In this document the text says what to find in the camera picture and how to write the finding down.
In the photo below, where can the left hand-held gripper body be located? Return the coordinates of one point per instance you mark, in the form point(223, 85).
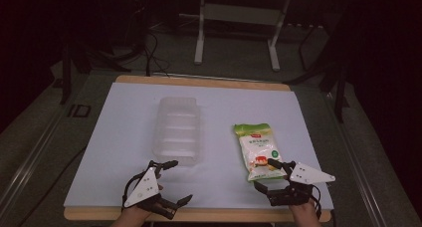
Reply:
point(143, 188)

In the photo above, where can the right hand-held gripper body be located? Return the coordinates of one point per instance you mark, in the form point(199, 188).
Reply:
point(307, 175)

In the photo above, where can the green and white snack bag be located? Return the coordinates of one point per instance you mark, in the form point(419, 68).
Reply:
point(257, 145)

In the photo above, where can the clear plastic container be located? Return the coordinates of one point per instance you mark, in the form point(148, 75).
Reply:
point(177, 130)

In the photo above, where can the person's left hand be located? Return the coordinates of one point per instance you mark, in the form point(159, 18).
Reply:
point(131, 217)

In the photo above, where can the person's right hand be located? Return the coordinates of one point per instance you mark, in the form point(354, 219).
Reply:
point(305, 215)

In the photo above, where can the white table mat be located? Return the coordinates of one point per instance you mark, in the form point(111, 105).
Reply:
point(132, 137)

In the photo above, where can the wooden table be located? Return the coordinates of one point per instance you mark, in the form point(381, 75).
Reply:
point(199, 81)

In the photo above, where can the black stand leg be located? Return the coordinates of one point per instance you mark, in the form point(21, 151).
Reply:
point(341, 87)

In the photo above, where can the white metal stand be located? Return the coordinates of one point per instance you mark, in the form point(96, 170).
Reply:
point(199, 38)

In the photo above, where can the grey metal floor rail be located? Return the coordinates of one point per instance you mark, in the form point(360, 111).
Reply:
point(30, 160)
point(358, 160)

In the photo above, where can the black floor bracket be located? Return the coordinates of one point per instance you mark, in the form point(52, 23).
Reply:
point(79, 111)

